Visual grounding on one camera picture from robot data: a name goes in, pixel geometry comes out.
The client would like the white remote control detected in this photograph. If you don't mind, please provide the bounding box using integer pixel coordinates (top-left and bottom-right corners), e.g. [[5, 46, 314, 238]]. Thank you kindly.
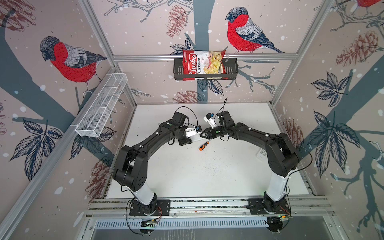
[[191, 135, 204, 143]]

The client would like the orange black screwdriver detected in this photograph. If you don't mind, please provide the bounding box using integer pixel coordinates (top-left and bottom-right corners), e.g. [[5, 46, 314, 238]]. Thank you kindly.
[[199, 141, 209, 151]]

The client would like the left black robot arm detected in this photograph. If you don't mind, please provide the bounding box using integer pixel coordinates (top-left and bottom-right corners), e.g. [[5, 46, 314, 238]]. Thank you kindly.
[[113, 112, 192, 212]]

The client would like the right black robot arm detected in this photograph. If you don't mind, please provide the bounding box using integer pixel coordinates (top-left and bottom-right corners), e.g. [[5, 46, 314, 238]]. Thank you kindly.
[[200, 111, 301, 213]]

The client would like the red cassava chips bag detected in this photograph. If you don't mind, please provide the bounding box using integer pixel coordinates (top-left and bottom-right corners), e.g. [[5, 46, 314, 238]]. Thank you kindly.
[[183, 50, 226, 75]]

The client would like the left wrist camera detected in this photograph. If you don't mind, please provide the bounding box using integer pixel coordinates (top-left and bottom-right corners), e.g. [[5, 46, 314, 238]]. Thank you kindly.
[[185, 126, 202, 138]]

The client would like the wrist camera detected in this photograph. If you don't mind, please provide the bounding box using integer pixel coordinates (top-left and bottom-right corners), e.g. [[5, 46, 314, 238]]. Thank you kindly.
[[185, 126, 202, 138], [204, 113, 217, 129]]

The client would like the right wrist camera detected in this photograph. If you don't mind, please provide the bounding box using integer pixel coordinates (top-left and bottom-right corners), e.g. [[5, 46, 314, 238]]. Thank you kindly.
[[204, 113, 217, 129]]

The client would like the black wall basket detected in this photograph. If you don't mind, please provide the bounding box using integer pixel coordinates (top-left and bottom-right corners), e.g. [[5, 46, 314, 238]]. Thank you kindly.
[[173, 58, 239, 81]]

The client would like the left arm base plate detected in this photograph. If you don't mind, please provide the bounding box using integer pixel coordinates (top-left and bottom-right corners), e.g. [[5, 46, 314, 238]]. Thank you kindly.
[[128, 199, 171, 217]]

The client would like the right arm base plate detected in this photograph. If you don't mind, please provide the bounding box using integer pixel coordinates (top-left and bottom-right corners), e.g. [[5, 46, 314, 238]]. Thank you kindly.
[[247, 198, 291, 215]]

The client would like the white wire mesh shelf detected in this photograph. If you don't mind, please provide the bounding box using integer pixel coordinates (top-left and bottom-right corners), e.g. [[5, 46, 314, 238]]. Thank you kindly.
[[75, 73, 128, 138]]

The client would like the aluminium frame crossbar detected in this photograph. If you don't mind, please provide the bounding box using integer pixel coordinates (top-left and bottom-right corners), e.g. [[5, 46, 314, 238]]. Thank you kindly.
[[113, 53, 299, 63]]

